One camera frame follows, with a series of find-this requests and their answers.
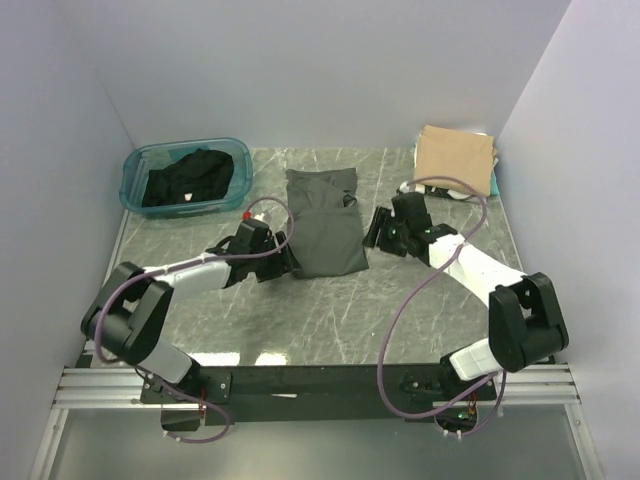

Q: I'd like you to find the aluminium rail frame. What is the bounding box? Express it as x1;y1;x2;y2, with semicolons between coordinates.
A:
27;219;604;480

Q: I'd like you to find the teal plastic bin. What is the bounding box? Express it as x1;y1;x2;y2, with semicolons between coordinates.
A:
119;138;253;217

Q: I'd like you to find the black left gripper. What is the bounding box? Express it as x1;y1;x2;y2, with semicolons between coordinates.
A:
249;231;302;282

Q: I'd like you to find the grey t-shirt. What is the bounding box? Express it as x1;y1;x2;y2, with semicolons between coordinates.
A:
286;168;369;279

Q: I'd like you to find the black t-shirt in bin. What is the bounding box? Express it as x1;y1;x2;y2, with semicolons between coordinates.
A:
142;149;235;207

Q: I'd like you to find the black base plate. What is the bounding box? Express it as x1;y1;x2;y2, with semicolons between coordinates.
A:
139;363;500;432

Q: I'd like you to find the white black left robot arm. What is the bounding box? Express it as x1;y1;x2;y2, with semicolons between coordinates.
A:
81;219;300;402

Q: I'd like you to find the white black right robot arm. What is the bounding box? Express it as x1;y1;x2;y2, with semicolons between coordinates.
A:
363;193;569;399

